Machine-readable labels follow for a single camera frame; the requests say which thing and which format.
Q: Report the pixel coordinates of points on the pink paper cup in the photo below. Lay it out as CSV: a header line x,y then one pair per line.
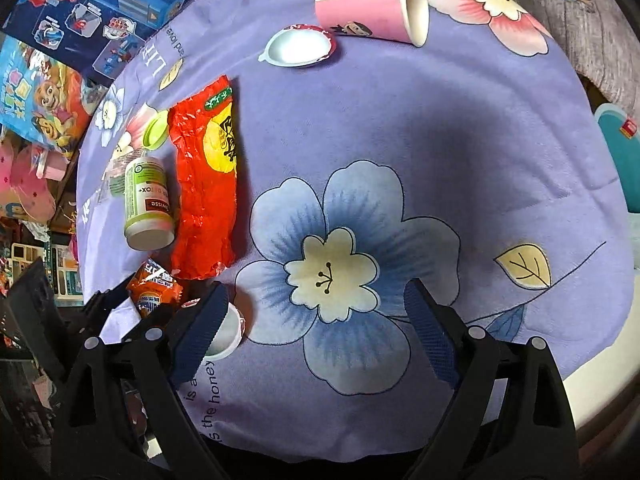
x,y
360,5

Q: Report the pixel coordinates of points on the purple floral tablecloth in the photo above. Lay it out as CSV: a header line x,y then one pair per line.
x,y
400,135

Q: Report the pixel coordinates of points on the blue toy box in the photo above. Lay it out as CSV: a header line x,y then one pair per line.
x,y
100,10

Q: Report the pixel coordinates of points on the orange snack packet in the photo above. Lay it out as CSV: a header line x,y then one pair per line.
x,y
152,290

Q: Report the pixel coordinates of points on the green and white pill bottle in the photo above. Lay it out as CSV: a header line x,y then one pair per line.
x,y
147,195

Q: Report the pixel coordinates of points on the grey floral cloth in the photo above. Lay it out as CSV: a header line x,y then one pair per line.
x,y
575,20

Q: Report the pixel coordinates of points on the cartoon puppy toy box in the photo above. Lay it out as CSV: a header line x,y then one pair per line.
x,y
45,100

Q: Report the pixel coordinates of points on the red bucket label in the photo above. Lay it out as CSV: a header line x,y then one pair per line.
x,y
630,127

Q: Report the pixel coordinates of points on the green bottle lid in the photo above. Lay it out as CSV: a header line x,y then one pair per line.
x,y
156,132

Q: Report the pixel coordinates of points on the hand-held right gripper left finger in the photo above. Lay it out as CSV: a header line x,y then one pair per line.
x,y
200,335

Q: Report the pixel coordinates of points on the small white plastic cup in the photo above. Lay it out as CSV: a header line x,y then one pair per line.
x,y
231,330

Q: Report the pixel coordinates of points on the pink spotted toy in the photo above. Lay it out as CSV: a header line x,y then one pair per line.
x,y
25,185

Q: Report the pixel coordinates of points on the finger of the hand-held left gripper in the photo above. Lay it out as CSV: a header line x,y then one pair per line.
x,y
107,315
40,310

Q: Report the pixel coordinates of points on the blue plastic bucket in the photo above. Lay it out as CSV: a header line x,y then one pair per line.
x,y
612,125

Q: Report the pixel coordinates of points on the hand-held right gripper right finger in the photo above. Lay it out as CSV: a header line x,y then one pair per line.
x,y
432,330

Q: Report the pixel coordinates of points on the red snack bag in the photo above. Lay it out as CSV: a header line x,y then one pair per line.
x,y
205,200

